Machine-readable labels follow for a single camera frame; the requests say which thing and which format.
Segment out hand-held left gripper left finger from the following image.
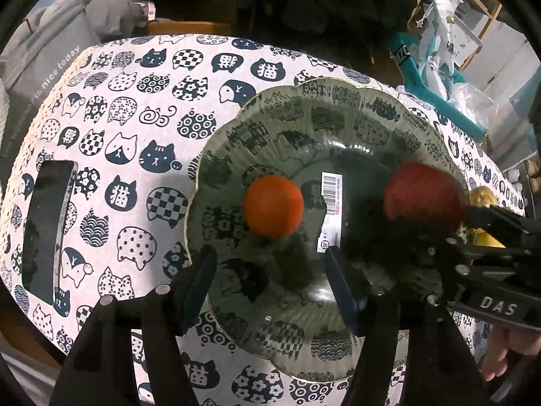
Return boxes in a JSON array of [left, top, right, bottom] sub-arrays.
[[51, 243, 218, 406]]

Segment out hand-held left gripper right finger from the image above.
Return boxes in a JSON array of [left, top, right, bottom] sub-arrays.
[[325, 246, 491, 406]]

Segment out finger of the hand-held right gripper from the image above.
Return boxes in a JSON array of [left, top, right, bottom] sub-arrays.
[[359, 220, 541, 305], [463, 204, 541, 248]]

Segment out yellow pear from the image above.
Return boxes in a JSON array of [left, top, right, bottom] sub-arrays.
[[467, 186, 508, 248]]

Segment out red apple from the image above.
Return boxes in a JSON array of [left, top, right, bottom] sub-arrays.
[[382, 161, 468, 233]]

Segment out orange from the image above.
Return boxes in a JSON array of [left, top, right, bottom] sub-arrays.
[[244, 174, 305, 240]]

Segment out green glass bowl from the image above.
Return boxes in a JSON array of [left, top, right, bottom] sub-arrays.
[[186, 77, 470, 383]]

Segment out person's right hand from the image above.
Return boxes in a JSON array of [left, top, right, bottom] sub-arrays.
[[482, 325, 527, 383]]

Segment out clear plastic bag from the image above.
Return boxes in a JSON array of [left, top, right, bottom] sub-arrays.
[[448, 82, 508, 136]]

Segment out black smartphone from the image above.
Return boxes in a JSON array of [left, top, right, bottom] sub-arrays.
[[21, 160, 79, 305]]

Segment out teal plastic bin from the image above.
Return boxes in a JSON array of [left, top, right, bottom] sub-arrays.
[[389, 31, 487, 140]]

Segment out white plastic packaging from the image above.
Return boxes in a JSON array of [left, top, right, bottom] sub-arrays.
[[408, 0, 483, 98]]

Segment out cat print tablecloth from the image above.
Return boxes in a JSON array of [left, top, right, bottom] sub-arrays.
[[0, 34, 529, 406]]

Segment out wooden shelf rack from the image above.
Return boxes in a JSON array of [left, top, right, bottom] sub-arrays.
[[416, 0, 503, 70]]

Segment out wooden drawer box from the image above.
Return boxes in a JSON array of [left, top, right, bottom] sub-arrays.
[[146, 19, 231, 37]]

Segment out grey bag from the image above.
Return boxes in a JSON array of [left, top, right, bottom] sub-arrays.
[[0, 0, 104, 191]]

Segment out dark hanging coats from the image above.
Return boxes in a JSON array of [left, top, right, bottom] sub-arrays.
[[249, 0, 423, 43]]

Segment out grey jacket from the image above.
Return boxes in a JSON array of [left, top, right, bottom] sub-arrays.
[[76, 0, 157, 39]]

